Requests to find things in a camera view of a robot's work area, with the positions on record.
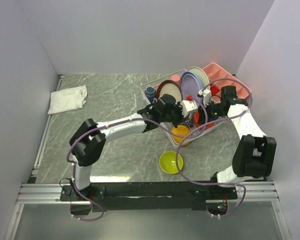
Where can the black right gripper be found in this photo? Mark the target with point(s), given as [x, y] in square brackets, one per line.
[208, 117]

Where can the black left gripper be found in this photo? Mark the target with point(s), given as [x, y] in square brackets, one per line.
[178, 107]

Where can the red-orange bowl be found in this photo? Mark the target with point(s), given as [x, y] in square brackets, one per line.
[199, 118]

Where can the red white patterned bowl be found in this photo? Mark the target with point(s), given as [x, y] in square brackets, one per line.
[188, 123]

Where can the orange-yellow bowl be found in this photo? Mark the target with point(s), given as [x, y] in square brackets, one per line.
[179, 133]

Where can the dark red rimmed plate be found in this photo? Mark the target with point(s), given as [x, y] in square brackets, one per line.
[171, 88]

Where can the dark blue ceramic mug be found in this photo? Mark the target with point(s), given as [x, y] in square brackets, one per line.
[150, 94]

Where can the lavender plate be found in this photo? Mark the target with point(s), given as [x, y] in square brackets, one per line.
[189, 86]

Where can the pink plastic cup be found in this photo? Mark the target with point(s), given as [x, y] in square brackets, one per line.
[176, 78]

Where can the cream and blue plate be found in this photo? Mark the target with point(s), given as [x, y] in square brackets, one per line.
[201, 74]

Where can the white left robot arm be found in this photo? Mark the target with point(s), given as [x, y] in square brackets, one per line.
[87, 143]

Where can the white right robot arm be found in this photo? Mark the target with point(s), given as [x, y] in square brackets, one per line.
[255, 153]

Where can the pink compartment organizer tray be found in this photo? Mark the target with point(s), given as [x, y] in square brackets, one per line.
[216, 72]

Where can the lime green bowl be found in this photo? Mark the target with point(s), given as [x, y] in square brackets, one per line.
[167, 162]

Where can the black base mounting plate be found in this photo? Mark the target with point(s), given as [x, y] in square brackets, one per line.
[108, 196]

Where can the white folded cloth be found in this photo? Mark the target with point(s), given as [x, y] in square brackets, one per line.
[66, 100]

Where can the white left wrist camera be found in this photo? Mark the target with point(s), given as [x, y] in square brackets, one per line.
[188, 106]

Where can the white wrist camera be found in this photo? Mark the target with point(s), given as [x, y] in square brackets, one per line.
[204, 96]
[188, 106]

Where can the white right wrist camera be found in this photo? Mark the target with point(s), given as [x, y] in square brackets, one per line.
[204, 96]

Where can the aluminium rail frame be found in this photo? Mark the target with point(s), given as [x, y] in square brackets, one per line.
[40, 215]

